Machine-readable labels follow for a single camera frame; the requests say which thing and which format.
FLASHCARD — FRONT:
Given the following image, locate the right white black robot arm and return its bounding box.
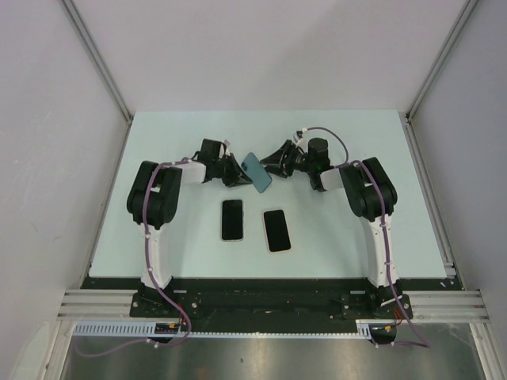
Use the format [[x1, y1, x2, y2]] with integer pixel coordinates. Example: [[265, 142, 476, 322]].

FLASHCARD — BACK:
[[261, 137, 402, 317]]

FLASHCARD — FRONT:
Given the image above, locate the teal blue phone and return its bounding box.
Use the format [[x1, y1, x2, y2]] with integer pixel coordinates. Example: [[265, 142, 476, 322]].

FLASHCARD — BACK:
[[241, 152, 273, 194]]

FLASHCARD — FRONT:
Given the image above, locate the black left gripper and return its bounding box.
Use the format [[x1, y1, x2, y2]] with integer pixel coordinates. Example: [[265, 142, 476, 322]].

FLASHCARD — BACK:
[[213, 154, 253, 188]]

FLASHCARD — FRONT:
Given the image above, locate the beige phone case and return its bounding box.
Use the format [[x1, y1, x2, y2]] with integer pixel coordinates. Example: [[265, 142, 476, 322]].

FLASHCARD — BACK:
[[262, 209, 293, 254]]

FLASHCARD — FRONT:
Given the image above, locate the clear magsafe phone case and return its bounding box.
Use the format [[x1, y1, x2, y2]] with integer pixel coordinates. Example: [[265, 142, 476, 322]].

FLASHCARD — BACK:
[[220, 199, 245, 242]]

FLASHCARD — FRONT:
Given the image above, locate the black phone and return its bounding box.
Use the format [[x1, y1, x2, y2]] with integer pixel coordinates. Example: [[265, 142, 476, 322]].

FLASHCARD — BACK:
[[263, 210, 292, 252]]

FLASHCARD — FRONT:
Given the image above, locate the black phone screen up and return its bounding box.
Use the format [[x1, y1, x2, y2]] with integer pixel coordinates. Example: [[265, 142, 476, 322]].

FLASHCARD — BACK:
[[221, 199, 244, 241]]

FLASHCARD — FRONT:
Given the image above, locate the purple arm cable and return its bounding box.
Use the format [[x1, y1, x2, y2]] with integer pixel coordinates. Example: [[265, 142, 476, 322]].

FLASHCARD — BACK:
[[142, 157, 193, 333], [304, 126, 431, 349]]

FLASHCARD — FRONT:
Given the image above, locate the right aluminium corner post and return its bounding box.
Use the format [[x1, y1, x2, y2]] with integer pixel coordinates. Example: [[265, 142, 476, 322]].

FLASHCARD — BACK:
[[405, 0, 482, 122]]

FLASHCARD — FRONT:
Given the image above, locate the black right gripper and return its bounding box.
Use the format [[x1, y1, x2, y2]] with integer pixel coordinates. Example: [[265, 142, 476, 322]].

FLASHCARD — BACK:
[[259, 140, 314, 179]]

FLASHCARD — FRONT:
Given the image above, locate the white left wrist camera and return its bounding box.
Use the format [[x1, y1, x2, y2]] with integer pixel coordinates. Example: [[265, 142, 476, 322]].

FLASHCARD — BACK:
[[221, 139, 231, 158]]

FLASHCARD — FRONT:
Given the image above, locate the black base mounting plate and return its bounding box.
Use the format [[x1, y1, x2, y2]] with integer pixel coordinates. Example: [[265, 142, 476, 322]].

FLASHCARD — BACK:
[[82, 277, 463, 332]]

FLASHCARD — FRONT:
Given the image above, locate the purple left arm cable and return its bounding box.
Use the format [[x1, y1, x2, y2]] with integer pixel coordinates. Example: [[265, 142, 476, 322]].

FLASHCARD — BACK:
[[142, 157, 193, 333]]

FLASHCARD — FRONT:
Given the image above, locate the white slotted cable duct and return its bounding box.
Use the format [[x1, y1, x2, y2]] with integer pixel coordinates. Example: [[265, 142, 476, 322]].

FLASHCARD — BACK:
[[72, 321, 397, 340]]

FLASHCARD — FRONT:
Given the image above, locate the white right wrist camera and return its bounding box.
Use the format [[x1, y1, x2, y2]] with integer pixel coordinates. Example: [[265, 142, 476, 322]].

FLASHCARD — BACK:
[[292, 127, 308, 148]]

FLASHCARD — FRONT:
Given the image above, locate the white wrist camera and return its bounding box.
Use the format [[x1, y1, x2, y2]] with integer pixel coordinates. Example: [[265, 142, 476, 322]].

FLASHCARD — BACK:
[[221, 139, 231, 158], [292, 127, 308, 148]]

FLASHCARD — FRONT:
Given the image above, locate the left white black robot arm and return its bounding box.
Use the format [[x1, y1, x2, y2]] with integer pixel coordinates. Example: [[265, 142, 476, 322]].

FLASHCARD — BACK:
[[126, 139, 253, 317]]

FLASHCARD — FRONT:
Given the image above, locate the aluminium frame rail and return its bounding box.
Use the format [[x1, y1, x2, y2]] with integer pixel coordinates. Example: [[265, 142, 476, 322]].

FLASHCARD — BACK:
[[407, 291, 490, 323], [57, 288, 138, 321]]

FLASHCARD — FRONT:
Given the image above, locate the aluminium frame rail left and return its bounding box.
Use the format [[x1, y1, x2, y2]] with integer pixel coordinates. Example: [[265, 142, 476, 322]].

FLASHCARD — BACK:
[[57, 288, 138, 321]]

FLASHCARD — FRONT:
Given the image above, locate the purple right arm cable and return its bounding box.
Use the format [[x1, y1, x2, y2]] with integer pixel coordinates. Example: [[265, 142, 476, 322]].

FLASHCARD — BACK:
[[304, 126, 431, 349]]

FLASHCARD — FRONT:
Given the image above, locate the left aluminium corner post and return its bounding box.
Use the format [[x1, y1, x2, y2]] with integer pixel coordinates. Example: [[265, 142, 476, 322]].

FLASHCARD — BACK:
[[59, 0, 133, 126]]

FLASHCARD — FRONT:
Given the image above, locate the aluminium frame rail front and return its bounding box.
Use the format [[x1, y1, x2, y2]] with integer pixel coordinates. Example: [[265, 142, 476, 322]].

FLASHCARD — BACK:
[[407, 291, 490, 323]]

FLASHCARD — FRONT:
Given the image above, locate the aluminium corner post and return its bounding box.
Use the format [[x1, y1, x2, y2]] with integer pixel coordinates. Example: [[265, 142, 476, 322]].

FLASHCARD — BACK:
[[59, 0, 133, 126], [405, 0, 482, 122]]

